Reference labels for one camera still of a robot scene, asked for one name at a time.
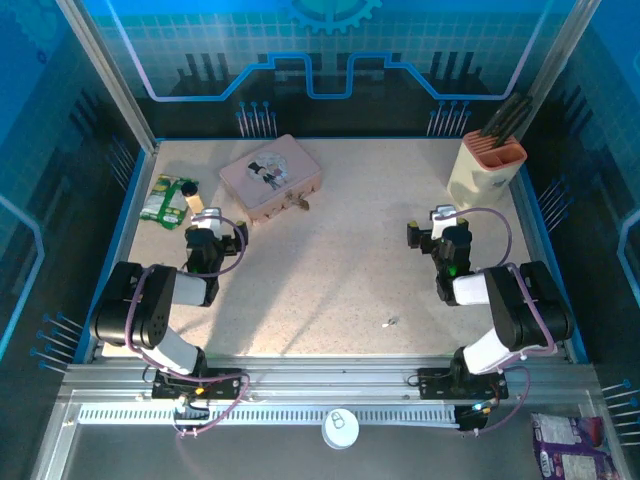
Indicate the black round cap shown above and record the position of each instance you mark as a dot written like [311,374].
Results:
[189,188]

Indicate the aluminium frame rail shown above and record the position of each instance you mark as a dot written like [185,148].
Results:
[330,375]

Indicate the aluminium frame post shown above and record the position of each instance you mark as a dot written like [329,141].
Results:
[107,75]
[560,60]

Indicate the brass padlock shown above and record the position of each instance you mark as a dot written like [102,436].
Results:
[299,202]

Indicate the white round lid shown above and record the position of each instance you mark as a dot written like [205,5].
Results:
[340,428]

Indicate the beige knife block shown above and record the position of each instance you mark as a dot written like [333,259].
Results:
[475,175]

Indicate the small key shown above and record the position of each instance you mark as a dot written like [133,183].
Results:
[390,322]

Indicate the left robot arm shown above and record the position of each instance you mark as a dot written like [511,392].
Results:
[150,305]

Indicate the wooden block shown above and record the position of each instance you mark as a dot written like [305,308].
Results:
[196,202]

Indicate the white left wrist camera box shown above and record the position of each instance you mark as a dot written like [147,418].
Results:
[209,220]

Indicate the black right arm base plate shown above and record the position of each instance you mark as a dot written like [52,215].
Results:
[435,384]

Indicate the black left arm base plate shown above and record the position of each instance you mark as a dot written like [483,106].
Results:
[225,384]

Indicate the purple snack bag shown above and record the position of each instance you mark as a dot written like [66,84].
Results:
[570,445]

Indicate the green snack bag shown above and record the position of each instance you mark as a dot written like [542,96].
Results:
[167,200]

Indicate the pink tin box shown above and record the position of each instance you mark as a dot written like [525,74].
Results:
[270,175]

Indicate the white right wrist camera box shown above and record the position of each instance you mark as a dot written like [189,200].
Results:
[442,220]

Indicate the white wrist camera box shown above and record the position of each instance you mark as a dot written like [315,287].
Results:
[442,220]
[209,220]

